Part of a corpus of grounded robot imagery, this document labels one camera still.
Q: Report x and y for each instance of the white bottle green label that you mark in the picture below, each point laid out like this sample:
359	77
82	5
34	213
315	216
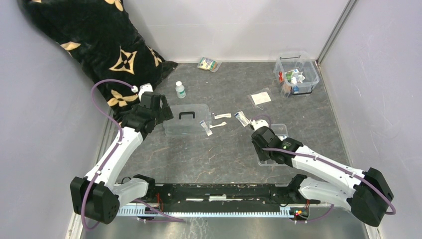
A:
180	90

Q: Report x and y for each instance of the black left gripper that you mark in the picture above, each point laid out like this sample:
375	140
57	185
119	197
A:
165	113

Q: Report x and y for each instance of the colourful bandage packet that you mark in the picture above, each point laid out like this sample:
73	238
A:
208	64

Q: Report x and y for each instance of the gauze pad in clear bag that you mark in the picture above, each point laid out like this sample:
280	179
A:
261	98

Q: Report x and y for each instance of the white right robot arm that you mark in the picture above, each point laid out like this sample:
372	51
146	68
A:
366	194

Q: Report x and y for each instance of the clear plastic storage box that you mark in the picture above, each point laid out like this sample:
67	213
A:
301	60

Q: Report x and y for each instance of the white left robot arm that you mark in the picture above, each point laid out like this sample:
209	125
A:
95	196

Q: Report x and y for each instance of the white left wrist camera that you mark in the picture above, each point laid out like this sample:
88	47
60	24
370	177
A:
144	89

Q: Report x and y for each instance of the clear compartment organizer tray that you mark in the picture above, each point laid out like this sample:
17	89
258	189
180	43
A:
281	132

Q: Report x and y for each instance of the teal item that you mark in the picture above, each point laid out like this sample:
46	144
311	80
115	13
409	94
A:
295	76

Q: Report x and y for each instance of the clear box lid black handle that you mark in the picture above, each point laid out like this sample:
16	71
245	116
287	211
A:
188	120

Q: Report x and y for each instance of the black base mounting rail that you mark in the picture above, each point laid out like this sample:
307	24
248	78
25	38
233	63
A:
224	198

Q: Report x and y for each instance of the white blue wipe sachet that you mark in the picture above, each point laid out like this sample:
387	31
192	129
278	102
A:
206	128

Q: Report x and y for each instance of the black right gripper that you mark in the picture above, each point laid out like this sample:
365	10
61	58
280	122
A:
262	157

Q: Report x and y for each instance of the white slotted cable duct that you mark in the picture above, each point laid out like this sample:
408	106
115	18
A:
140	210

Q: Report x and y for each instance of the white plaster strip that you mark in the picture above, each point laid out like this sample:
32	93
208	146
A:
220	116

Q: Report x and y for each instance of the blue white bandage roll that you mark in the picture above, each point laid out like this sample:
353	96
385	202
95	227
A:
295	90

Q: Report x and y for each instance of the brown medicine bottle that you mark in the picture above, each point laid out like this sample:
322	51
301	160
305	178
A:
286	90

